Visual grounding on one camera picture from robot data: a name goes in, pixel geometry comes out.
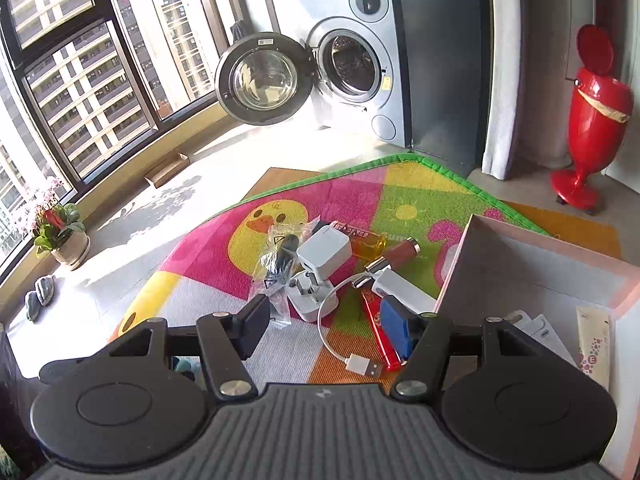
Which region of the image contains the red pedestal trash bin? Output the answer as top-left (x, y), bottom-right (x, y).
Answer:
top-left (550, 24), bottom-right (635, 216)

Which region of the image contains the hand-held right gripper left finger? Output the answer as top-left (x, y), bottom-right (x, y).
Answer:
top-left (102, 294), bottom-right (272, 402)

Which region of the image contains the white plug adapter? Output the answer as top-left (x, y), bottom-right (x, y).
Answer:
top-left (286, 269), bottom-right (340, 323)

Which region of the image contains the clear plastic bag black item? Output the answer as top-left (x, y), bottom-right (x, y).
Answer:
top-left (251, 217), bottom-right (321, 328)

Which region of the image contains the potted plant with red flower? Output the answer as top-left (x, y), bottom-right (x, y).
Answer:
top-left (20, 175), bottom-right (92, 272)

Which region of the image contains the red packet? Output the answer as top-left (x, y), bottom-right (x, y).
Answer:
top-left (361, 290), bottom-right (403, 372)

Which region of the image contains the white cube charger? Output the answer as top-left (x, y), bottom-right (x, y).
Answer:
top-left (296, 226), bottom-right (353, 278)

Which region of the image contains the silver front-load washing machine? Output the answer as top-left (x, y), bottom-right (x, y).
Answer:
top-left (215, 0), bottom-right (407, 146)

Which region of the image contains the white curtain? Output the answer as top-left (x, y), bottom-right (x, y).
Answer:
top-left (481, 0), bottom-right (526, 178)

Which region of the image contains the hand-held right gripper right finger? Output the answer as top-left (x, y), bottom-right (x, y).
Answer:
top-left (379, 296), bottom-right (538, 401)

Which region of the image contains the pink cardboard box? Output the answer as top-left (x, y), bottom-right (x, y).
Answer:
top-left (434, 214), bottom-right (640, 471)

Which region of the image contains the beige dotted sachet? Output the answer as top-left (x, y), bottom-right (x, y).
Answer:
top-left (575, 306), bottom-right (612, 376)

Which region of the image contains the black framed window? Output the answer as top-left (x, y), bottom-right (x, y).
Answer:
top-left (0, 0), bottom-right (226, 201)

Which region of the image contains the white car charger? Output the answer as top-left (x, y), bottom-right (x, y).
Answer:
top-left (371, 269), bottom-right (440, 313)

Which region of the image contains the colourful cartoon play mat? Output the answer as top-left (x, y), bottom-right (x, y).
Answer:
top-left (107, 154), bottom-right (553, 391)

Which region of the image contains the brown lighter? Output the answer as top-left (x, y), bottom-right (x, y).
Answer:
top-left (365, 236), bottom-right (421, 273)

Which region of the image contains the white usb cable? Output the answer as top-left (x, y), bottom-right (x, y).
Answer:
top-left (317, 271), bottom-right (385, 377)

